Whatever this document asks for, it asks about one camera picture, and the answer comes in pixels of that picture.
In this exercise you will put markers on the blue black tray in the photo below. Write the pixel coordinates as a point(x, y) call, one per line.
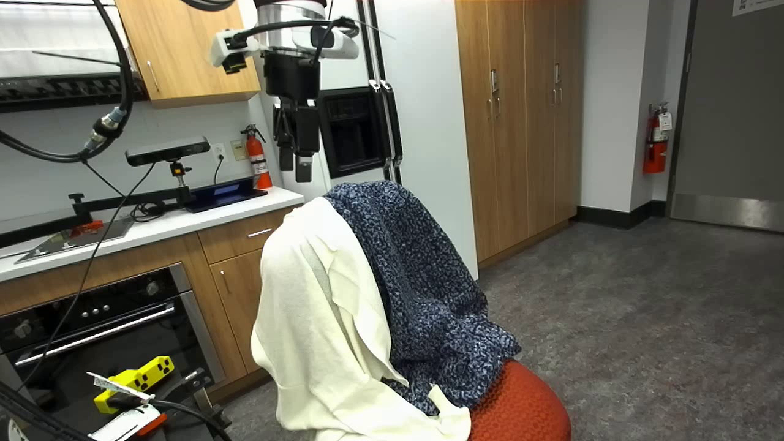
point(221, 195)

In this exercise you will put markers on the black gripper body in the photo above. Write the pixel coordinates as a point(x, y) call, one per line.
point(292, 83)

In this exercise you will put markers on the black built-in oven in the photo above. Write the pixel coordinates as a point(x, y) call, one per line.
point(51, 352)

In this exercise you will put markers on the wooden base cabinet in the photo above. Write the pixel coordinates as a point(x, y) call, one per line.
point(225, 270)

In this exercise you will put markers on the dark blue knitted cloth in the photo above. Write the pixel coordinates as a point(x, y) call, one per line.
point(438, 314)

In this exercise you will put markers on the black rail on counter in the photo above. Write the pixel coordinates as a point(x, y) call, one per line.
point(81, 211)

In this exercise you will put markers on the tall wooden cabinet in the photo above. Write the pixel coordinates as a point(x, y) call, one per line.
point(524, 95)

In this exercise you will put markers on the red wall fire extinguisher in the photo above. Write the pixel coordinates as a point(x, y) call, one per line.
point(657, 140)

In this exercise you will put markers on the yellow black handheld tool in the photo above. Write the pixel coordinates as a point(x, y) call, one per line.
point(132, 384)

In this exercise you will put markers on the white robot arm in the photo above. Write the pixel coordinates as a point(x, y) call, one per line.
point(280, 10)

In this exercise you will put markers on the upper wooden wall cabinet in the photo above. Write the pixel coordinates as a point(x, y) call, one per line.
point(173, 52)

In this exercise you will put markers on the black wall-mounted screen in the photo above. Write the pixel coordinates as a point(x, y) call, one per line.
point(362, 129)

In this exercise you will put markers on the red fire extinguisher on counter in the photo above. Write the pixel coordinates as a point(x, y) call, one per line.
point(258, 160)

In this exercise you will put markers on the black camera bar on stand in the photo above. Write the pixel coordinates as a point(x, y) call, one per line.
point(173, 158)

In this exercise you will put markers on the cream white cloth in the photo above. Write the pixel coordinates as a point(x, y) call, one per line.
point(323, 334)

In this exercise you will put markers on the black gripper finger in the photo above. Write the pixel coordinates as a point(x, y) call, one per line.
point(302, 167)
point(285, 140)

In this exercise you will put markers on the grey door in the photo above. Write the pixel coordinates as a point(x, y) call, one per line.
point(730, 162)

